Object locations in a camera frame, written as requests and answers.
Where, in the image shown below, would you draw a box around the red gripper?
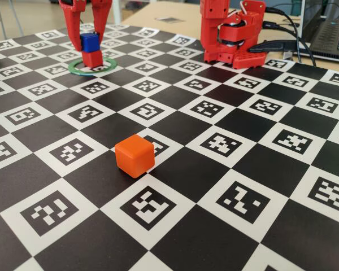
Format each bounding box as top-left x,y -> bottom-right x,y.
59,0 -> 114,51

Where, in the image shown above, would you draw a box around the blue cube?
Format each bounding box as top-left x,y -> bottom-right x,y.
79,32 -> 99,54

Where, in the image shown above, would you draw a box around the red cube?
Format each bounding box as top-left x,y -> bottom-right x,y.
81,50 -> 104,68

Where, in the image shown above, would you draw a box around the orange cube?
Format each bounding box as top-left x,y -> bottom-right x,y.
114,134 -> 156,179

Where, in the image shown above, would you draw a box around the white table leg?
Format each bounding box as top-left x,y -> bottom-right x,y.
112,0 -> 123,25

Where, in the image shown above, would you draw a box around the small marker card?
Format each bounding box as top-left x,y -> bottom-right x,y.
155,16 -> 186,24

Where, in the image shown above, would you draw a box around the black power plug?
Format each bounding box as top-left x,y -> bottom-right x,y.
247,39 -> 300,55

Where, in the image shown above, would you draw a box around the black white marker mat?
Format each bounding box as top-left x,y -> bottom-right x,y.
0,22 -> 339,271

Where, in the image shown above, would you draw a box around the dark laptop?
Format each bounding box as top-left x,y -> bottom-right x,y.
301,0 -> 339,63

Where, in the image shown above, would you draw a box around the green ring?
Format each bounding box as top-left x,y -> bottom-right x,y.
67,57 -> 118,76

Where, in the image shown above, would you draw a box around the black cable with connector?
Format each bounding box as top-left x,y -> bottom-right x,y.
262,21 -> 318,68

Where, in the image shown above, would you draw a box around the thick black cable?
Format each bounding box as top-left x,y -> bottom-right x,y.
264,7 -> 303,64

